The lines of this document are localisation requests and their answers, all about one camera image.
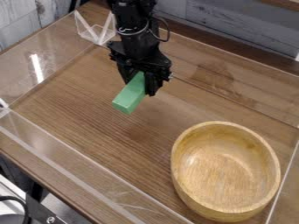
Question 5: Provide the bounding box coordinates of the brown wooden bowl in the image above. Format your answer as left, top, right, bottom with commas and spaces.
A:
171, 121, 280, 222

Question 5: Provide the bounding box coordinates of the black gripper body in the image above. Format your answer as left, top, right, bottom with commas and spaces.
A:
107, 27, 172, 81

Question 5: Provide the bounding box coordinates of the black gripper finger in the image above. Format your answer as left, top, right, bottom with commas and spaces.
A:
144, 72, 164, 96
116, 63, 140, 83

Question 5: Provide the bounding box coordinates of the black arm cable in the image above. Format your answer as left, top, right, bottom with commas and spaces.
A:
148, 16, 172, 43

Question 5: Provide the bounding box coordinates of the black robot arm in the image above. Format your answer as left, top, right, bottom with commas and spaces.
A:
107, 0, 172, 96

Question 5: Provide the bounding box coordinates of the clear acrylic corner bracket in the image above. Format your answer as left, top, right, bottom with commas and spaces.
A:
73, 10, 117, 46

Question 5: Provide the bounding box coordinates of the green rectangular block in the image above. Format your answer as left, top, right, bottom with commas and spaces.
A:
112, 72, 145, 115

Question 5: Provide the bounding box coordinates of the clear acrylic tray wall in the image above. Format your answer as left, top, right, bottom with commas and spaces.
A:
0, 16, 299, 224

